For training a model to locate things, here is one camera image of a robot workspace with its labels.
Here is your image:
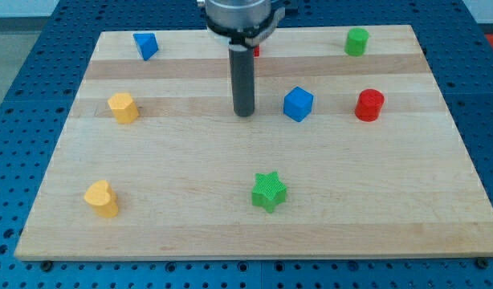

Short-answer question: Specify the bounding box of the blue wooden cube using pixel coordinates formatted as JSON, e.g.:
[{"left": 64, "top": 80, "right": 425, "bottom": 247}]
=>
[{"left": 283, "top": 87, "right": 314, "bottom": 122}]

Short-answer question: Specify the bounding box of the blue wooden triangular prism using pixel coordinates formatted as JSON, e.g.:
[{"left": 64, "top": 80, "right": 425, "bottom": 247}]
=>
[{"left": 133, "top": 33, "right": 159, "bottom": 61}]

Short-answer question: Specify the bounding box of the yellow wooden heart block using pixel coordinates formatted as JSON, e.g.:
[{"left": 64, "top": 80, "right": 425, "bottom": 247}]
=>
[{"left": 84, "top": 180, "right": 119, "bottom": 218}]

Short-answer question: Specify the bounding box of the green wooden star block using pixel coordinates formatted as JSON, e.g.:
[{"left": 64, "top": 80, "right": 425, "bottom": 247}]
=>
[{"left": 251, "top": 171, "right": 287, "bottom": 214}]

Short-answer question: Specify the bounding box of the yellow wooden hexagon block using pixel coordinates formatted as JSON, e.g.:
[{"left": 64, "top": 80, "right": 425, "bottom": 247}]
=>
[{"left": 108, "top": 92, "right": 139, "bottom": 124}]

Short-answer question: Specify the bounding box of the red wooden cylinder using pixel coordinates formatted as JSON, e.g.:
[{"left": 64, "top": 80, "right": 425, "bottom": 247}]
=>
[{"left": 354, "top": 89, "right": 385, "bottom": 122}]

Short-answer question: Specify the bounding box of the green wooden cylinder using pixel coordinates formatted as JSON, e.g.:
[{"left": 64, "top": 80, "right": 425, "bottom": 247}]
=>
[{"left": 344, "top": 27, "right": 369, "bottom": 56}]

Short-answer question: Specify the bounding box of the light wooden board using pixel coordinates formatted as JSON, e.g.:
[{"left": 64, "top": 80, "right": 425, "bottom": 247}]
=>
[{"left": 15, "top": 25, "right": 493, "bottom": 261}]

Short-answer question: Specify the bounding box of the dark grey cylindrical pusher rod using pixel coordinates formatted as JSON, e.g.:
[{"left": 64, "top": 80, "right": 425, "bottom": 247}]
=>
[{"left": 229, "top": 48, "right": 255, "bottom": 117}]

